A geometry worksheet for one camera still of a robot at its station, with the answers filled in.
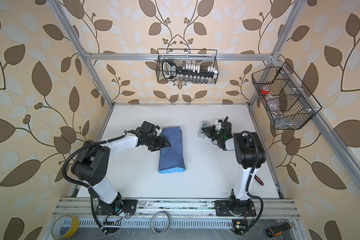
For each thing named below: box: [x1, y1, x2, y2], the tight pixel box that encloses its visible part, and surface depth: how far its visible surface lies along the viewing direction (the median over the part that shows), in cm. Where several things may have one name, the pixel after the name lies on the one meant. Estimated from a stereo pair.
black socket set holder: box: [162, 59, 216, 79], surface depth 86 cm
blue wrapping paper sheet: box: [158, 126, 186, 174], surface depth 88 cm
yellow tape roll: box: [51, 214, 80, 240], surface depth 69 cm
